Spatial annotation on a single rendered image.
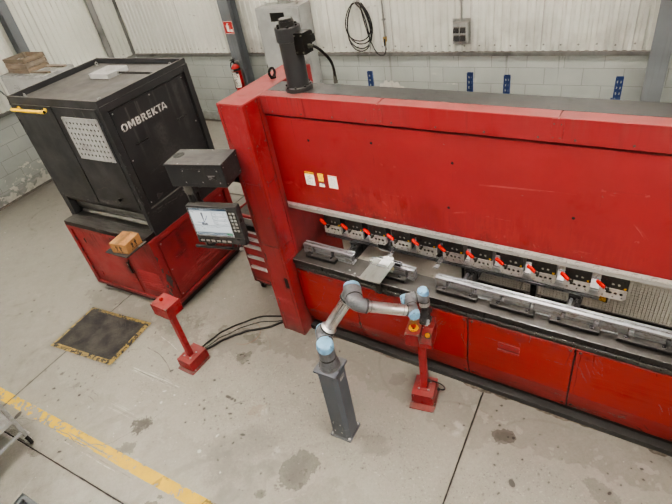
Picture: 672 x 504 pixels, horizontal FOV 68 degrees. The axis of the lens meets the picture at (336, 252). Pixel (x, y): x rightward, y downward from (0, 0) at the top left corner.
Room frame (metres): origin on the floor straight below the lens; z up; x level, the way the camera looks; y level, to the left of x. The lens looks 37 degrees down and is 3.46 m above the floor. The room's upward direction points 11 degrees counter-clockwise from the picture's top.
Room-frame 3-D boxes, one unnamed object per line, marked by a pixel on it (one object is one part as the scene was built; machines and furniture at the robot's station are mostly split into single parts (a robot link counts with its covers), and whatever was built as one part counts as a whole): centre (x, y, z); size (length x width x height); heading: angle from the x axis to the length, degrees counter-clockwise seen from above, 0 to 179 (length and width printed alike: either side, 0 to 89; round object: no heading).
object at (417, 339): (2.51, -0.49, 0.75); 0.20 x 0.16 x 0.18; 63
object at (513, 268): (2.48, -1.14, 1.26); 0.15 x 0.09 x 0.17; 51
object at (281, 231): (3.84, 0.28, 1.15); 0.85 x 0.25 x 2.30; 141
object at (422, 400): (2.48, -0.48, 0.06); 0.25 x 0.20 x 0.12; 153
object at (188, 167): (3.54, 0.87, 1.53); 0.51 x 0.25 x 0.85; 65
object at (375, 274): (2.98, -0.28, 1.00); 0.26 x 0.18 x 0.01; 141
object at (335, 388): (2.34, 0.19, 0.39); 0.18 x 0.18 x 0.77; 55
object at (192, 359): (3.36, 1.52, 0.41); 0.25 x 0.20 x 0.83; 141
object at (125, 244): (4.05, 1.93, 1.04); 0.30 x 0.26 x 0.12; 55
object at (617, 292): (2.11, -1.60, 1.26); 0.15 x 0.09 x 0.17; 51
